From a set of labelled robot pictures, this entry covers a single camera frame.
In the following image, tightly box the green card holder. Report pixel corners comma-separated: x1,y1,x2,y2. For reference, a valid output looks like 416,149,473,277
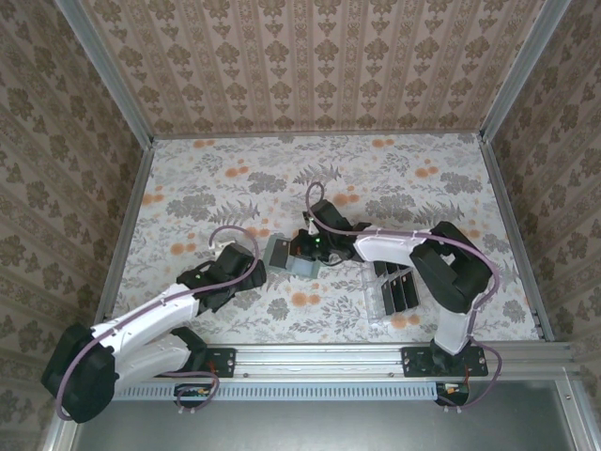
262,236,321,278

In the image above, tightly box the clear plastic card tray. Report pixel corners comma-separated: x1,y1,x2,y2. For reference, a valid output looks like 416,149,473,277
360,260,422,326

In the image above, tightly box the floral paper table cover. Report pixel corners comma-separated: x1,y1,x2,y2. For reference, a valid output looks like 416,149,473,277
91,132,548,344

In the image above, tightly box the black connector box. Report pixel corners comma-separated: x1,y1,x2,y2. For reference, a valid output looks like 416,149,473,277
174,382,213,401
435,382,470,405

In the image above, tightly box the grey metal panel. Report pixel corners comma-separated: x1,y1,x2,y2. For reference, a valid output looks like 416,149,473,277
69,398,578,451

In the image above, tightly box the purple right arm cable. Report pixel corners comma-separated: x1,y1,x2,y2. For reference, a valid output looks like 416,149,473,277
304,181,504,415

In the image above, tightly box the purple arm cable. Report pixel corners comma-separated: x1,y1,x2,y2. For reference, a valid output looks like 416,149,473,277
54,225,260,423
304,181,504,415

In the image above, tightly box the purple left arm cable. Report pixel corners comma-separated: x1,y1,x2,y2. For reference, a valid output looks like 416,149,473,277
54,225,260,423

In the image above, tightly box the long aluminium mounting rail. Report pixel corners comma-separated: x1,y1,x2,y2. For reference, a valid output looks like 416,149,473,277
69,342,577,381

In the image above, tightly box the thin aluminium table edge rail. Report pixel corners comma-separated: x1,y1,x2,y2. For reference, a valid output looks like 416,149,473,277
150,131,485,141

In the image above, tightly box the white slotted cable duct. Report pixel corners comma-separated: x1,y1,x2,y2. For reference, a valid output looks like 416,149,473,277
112,381,470,404

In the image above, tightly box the aluminium panel frame profile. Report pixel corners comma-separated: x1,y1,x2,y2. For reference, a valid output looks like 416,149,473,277
553,378,597,451
39,412,84,451

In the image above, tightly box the aluminium frame post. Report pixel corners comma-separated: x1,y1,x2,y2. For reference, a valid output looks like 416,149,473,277
479,0,573,142
52,0,156,149

